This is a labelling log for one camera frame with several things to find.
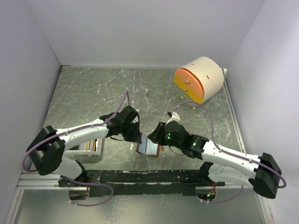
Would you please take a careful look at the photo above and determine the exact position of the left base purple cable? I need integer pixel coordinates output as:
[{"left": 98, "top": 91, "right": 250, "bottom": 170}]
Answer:
[{"left": 67, "top": 183, "right": 116, "bottom": 207}]

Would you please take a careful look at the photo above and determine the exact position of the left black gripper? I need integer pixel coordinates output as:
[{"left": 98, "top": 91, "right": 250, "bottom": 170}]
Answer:
[{"left": 121, "top": 120, "right": 142, "bottom": 144}]

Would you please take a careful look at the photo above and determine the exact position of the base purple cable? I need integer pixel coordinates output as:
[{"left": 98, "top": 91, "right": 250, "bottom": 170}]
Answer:
[
  {"left": 67, "top": 183, "right": 116, "bottom": 207},
  {"left": 199, "top": 182, "right": 245, "bottom": 204}
]

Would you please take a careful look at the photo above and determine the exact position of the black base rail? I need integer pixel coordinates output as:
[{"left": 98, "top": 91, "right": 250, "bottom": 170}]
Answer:
[{"left": 58, "top": 169, "right": 226, "bottom": 198}]

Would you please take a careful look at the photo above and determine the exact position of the brown leather card holder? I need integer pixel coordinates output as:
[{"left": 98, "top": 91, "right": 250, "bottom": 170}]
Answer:
[{"left": 136, "top": 133, "right": 160, "bottom": 157}]

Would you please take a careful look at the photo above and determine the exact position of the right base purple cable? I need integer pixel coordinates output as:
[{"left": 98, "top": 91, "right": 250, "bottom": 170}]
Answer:
[{"left": 199, "top": 182, "right": 245, "bottom": 204}]

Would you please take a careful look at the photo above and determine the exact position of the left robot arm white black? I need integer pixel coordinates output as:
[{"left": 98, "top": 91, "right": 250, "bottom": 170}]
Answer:
[{"left": 26, "top": 105, "right": 142, "bottom": 186}]

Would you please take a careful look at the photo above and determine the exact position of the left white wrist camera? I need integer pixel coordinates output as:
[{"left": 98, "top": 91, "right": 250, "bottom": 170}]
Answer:
[{"left": 131, "top": 109, "right": 140, "bottom": 124}]

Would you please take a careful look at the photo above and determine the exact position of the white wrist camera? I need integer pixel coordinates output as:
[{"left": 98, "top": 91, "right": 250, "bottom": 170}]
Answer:
[
  {"left": 131, "top": 109, "right": 140, "bottom": 124},
  {"left": 166, "top": 112, "right": 180, "bottom": 124}
]

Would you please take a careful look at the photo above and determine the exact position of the stack of cards in tray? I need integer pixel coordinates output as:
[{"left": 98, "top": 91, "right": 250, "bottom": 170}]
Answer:
[{"left": 78, "top": 139, "right": 98, "bottom": 152}]

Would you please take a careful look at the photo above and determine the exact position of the white card tray box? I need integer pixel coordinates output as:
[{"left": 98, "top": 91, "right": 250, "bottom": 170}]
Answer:
[{"left": 65, "top": 139, "right": 102, "bottom": 157}]

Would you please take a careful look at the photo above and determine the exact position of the cream round drawer cabinet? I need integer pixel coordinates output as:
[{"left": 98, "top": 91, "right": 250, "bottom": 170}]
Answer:
[{"left": 173, "top": 56, "right": 224, "bottom": 104}]

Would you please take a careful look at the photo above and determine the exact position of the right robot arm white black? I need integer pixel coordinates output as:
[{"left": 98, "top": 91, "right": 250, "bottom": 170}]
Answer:
[{"left": 148, "top": 121, "right": 282, "bottom": 199}]

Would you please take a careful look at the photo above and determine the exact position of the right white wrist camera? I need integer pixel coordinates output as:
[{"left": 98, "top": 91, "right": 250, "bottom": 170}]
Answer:
[{"left": 166, "top": 112, "right": 180, "bottom": 124}]

